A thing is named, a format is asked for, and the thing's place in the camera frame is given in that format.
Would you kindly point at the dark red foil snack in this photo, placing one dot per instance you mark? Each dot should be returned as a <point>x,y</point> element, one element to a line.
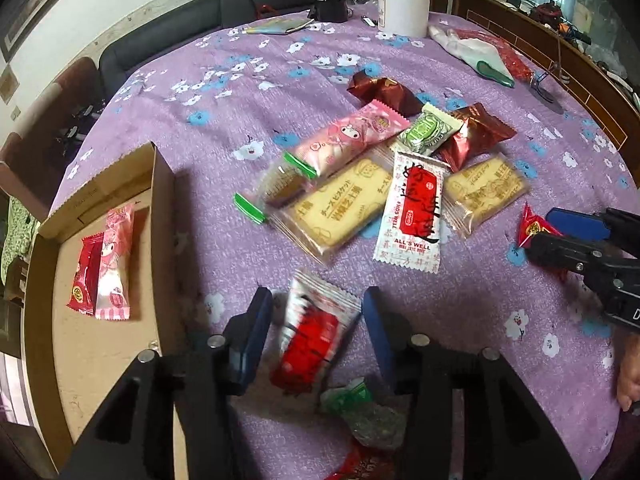
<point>479,134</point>
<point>386,90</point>

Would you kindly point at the clear green-end cake pack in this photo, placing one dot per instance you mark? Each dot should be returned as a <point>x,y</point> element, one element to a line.
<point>280,183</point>

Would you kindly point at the large pink cartoon snack pack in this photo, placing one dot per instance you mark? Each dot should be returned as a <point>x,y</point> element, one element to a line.
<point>112,302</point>

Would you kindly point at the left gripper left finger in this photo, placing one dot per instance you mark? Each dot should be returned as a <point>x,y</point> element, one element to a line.
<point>131,434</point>

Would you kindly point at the white red snack pack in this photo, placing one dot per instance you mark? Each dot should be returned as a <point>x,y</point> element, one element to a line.
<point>409,234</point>
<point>317,316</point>

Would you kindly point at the small green candy wrapper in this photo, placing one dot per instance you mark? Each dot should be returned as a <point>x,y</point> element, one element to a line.
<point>372,424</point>

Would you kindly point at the purple floral tablecloth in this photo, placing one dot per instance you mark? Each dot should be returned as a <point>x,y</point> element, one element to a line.
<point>225,107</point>

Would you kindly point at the small red candy wrapper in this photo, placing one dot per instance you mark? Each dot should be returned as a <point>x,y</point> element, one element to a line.
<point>363,463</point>

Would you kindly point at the black phone stand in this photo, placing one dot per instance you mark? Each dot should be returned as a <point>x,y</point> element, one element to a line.
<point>545,90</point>

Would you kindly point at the white plastic jar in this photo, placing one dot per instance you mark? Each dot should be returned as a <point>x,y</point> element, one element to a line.
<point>404,17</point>

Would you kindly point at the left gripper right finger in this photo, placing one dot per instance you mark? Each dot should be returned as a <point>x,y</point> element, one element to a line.
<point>472,402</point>

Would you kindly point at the green white snack pack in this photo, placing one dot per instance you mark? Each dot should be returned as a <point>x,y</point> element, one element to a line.
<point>427,134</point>

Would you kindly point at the brown armchair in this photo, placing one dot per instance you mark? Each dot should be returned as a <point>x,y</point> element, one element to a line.
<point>32,160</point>

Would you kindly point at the wooden side cabinet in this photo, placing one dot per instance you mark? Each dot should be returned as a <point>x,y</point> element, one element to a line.
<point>573,70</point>

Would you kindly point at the red mesh bag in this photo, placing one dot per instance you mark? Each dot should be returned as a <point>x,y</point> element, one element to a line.
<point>512,61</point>

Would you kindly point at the person's right hand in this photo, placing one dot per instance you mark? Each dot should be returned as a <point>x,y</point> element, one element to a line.
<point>628,380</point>

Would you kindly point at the cardboard tray box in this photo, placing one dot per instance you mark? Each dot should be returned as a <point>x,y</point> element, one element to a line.
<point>72,360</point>

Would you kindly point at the yellow biscuit pack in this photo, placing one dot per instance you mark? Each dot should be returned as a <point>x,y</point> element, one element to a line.
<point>479,192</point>
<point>323,220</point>

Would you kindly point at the white green work glove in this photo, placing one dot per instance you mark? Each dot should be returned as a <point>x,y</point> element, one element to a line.
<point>482,57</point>

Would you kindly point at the black pouch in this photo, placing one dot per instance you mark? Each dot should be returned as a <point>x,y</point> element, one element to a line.
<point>331,11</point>

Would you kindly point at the black sofa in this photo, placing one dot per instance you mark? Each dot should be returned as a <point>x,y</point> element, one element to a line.
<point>176,28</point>

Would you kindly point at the red bag on sofa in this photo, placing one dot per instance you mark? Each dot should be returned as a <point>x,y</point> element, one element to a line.
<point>266,11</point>

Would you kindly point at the green patterned cushion chair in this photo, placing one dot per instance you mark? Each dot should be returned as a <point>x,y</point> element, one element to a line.
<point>20,234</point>

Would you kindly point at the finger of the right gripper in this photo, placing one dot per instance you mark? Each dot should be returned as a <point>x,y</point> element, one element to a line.
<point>615,227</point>
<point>562,253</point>

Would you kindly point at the colourful booklet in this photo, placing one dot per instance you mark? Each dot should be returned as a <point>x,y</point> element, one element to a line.
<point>279,25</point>

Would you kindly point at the small wall plaque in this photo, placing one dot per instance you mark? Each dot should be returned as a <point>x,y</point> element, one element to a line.
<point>8,84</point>

